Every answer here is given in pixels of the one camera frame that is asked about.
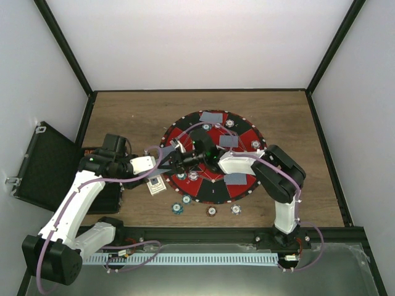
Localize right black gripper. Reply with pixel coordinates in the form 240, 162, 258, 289
159, 147, 207, 174

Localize dealt card seat four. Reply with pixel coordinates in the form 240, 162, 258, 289
161, 146, 175, 158

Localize green chips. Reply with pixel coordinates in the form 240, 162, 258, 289
177, 173, 186, 180

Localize green chip mat edge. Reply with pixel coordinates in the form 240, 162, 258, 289
181, 195, 192, 205

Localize green poker chip stack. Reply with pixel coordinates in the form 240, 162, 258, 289
172, 203, 183, 215

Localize green chips seat five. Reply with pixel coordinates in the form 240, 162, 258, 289
202, 124, 211, 131

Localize face down burn card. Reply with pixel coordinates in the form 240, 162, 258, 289
218, 135, 239, 148

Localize dealt card seat five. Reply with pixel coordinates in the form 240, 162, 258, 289
199, 111, 223, 123

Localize dealt card seat ten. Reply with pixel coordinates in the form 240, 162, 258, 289
224, 173, 247, 186

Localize orange brown poker chip stack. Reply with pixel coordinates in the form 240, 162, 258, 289
206, 206, 217, 217

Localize blue white chips seat six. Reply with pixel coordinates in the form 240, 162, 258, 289
225, 120, 235, 128

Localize blue white poker chip stack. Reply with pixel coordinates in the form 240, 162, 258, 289
230, 204, 242, 215

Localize blue white chips seat eight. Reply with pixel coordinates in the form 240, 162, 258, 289
251, 140, 260, 149

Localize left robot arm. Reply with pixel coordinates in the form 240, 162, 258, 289
22, 134, 163, 295

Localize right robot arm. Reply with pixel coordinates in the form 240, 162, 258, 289
159, 129, 306, 249

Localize white card box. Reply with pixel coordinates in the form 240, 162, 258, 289
147, 175, 167, 195

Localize round red black poker mat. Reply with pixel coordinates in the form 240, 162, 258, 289
160, 110, 267, 204

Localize black poker set case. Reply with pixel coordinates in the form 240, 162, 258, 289
7, 121, 127, 212

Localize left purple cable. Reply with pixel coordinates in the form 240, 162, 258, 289
35, 145, 164, 295

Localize purple cable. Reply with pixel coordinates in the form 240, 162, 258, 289
35, 145, 164, 295
178, 121, 325, 272

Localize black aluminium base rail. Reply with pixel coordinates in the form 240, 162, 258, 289
121, 226, 370, 251

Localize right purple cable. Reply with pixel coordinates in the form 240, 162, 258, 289
178, 121, 325, 272

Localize light blue slotted cable duct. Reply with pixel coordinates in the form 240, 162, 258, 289
83, 253, 278, 266

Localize black frame post left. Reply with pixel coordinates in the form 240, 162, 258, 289
33, 0, 93, 95

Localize black frame post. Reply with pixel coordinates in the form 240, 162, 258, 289
33, 0, 93, 95
307, 0, 367, 93

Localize black frame post right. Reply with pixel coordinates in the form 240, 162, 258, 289
307, 0, 367, 93

